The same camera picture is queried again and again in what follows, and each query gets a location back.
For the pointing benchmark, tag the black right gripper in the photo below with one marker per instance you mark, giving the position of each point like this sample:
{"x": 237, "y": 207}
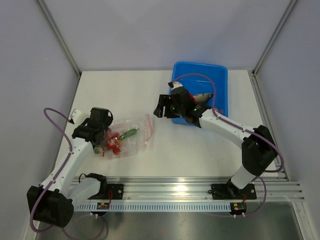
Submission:
{"x": 164, "y": 100}

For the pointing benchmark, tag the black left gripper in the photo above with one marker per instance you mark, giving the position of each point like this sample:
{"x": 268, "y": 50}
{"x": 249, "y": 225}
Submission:
{"x": 109, "y": 120}

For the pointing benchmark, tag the green toy chili pepper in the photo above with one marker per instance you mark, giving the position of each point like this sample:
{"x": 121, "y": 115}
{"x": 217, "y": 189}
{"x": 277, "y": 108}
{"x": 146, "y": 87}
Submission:
{"x": 128, "y": 134}

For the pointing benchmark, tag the clear zip top bag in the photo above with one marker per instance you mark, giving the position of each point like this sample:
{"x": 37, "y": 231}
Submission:
{"x": 134, "y": 144}

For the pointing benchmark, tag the grey toy fish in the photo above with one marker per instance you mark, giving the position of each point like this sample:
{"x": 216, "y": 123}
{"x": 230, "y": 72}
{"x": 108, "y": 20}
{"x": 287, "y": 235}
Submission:
{"x": 202, "y": 97}

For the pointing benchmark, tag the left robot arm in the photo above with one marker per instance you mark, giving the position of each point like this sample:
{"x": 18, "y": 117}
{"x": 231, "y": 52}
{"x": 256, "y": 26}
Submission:
{"x": 53, "y": 202}

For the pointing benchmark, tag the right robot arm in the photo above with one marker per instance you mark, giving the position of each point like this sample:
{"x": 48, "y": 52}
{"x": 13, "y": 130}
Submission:
{"x": 256, "y": 144}

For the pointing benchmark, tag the red toy grape bunch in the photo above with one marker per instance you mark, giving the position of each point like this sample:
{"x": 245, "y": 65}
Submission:
{"x": 110, "y": 145}

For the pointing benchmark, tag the blue plastic bin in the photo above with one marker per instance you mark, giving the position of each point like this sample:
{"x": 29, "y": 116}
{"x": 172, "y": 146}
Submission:
{"x": 201, "y": 78}

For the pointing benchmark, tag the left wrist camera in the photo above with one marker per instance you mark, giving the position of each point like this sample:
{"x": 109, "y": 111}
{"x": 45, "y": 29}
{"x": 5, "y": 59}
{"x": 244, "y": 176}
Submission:
{"x": 78, "y": 116}

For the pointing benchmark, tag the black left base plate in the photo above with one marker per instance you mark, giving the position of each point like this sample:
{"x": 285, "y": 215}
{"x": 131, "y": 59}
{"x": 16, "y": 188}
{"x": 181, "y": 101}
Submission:
{"x": 115, "y": 191}

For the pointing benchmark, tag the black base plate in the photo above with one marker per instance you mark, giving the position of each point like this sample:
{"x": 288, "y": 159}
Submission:
{"x": 115, "y": 191}
{"x": 225, "y": 191}

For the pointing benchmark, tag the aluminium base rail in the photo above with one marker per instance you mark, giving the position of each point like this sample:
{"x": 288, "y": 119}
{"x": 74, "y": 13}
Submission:
{"x": 194, "y": 189}

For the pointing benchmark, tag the white slotted cable duct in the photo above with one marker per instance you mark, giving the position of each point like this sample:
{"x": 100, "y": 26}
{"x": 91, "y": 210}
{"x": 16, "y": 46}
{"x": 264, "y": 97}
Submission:
{"x": 215, "y": 207}

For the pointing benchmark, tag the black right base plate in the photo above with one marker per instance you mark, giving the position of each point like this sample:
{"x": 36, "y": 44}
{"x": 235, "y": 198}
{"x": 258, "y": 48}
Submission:
{"x": 225, "y": 191}

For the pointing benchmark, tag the aluminium frame post right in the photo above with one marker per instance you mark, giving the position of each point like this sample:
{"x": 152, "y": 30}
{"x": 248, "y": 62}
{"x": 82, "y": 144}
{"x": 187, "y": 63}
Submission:
{"x": 274, "y": 36}

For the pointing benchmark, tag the aluminium frame post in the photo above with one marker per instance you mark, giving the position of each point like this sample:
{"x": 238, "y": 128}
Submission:
{"x": 59, "y": 37}
{"x": 274, "y": 36}

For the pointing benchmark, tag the aluminium frame post left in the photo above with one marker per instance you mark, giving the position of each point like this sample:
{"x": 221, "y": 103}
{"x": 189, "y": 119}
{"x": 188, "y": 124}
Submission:
{"x": 59, "y": 37}

